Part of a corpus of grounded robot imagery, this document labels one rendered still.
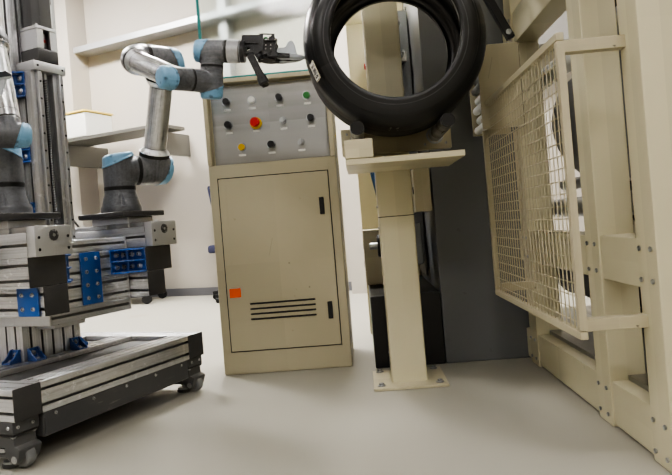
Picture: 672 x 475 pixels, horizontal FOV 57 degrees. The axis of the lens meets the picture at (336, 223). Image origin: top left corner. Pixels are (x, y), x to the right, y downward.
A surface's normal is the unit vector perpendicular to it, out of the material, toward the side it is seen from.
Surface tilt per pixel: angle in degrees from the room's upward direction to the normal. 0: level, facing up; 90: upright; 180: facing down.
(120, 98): 90
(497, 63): 90
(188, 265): 90
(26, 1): 90
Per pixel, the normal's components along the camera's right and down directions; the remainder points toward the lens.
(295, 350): -0.04, 0.00
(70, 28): 0.90, -0.07
